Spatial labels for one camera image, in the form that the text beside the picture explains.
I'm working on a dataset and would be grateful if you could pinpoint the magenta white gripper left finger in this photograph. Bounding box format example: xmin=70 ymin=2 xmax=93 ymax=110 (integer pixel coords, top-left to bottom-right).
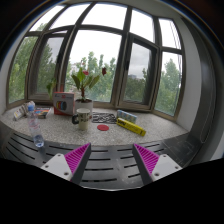
xmin=42 ymin=143 xmax=91 ymax=185

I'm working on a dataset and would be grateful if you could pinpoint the yellow long box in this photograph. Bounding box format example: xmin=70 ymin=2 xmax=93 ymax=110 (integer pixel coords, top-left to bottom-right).
xmin=117 ymin=118 xmax=146 ymax=136

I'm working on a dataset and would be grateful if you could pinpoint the green plant with red flowers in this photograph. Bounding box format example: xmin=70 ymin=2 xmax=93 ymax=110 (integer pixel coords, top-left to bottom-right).
xmin=71 ymin=61 xmax=107 ymax=103

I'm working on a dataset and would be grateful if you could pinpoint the colourful flat book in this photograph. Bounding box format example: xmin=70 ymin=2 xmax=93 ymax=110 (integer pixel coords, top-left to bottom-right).
xmin=34 ymin=107 xmax=51 ymax=119

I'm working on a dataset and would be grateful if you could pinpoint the red white filament box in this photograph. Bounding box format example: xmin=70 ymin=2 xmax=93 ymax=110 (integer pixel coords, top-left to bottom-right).
xmin=53 ymin=92 xmax=74 ymax=116

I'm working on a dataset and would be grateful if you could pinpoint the white mug with black handle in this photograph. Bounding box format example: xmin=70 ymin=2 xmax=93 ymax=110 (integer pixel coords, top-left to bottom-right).
xmin=72 ymin=108 xmax=90 ymax=130

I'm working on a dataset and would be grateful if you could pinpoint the brown window frame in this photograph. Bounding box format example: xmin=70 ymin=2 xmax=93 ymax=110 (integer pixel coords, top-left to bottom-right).
xmin=6 ymin=0 xmax=184 ymax=119

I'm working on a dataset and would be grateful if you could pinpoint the black patterned trivet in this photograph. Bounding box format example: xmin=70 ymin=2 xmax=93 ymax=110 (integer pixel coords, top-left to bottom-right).
xmin=92 ymin=112 xmax=116 ymax=124

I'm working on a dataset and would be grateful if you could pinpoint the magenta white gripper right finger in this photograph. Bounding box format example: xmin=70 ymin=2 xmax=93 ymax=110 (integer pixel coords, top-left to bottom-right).
xmin=132 ymin=144 xmax=182 ymax=185

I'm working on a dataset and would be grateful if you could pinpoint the light blue small box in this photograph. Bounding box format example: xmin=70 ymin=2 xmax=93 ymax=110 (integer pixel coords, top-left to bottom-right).
xmin=117 ymin=110 xmax=137 ymax=123

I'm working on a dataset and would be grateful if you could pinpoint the clear plastic water bottle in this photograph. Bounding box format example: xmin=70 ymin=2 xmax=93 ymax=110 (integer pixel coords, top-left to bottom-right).
xmin=27 ymin=104 xmax=44 ymax=148

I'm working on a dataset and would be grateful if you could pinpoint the white flower pot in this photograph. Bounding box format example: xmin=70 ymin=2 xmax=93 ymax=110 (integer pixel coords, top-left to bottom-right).
xmin=75 ymin=100 xmax=93 ymax=110

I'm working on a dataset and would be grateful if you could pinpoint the black slatted radiator cover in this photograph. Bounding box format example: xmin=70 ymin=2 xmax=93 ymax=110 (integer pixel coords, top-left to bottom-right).
xmin=0 ymin=122 xmax=202 ymax=190

